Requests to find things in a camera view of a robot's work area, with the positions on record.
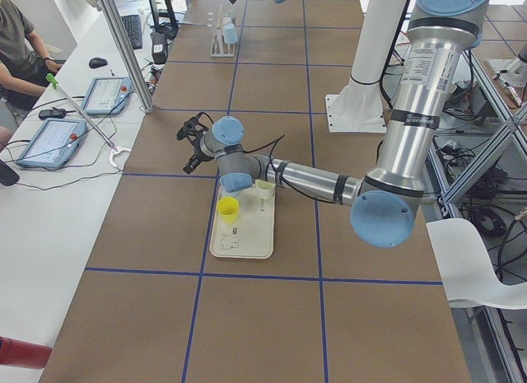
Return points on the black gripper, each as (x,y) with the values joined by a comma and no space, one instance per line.
(198,149)

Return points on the light blue cup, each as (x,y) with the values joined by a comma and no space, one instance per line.
(230,34)

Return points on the yellow cup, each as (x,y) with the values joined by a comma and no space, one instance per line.
(228,209)

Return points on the cream white cup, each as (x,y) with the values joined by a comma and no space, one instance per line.
(265,189)

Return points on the wooden rack dowel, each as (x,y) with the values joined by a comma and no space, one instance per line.
(218,33)

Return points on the black monitor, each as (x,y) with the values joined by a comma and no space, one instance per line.
(164,20)

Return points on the black label box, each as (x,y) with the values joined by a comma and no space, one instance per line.
(159,49)

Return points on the cream plastic tray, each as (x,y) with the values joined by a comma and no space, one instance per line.
(252,236)

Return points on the black keyboard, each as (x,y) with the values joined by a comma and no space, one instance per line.
(133,27)

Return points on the far teach pendant tablet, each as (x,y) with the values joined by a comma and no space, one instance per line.
(107,95)

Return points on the teach pendant tablet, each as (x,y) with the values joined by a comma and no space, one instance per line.
(107,95)
(54,144)

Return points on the black computer mouse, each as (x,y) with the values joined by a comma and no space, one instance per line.
(97,62)

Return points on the near teach pendant tablet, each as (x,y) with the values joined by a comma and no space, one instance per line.
(54,144)

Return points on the metal grabber stick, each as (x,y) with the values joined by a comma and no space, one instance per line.
(115,150)

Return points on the seated person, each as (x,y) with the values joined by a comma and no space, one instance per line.
(25,60)

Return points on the red fire extinguisher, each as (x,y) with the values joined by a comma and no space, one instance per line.
(16,353)

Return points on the white plastic chair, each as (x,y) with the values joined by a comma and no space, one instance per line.
(466,269)

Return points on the white wire cup rack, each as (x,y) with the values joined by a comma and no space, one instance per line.
(229,50)

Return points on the aluminium frame post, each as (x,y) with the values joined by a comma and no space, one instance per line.
(125,49)

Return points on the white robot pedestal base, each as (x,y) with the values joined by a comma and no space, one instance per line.
(358,107)

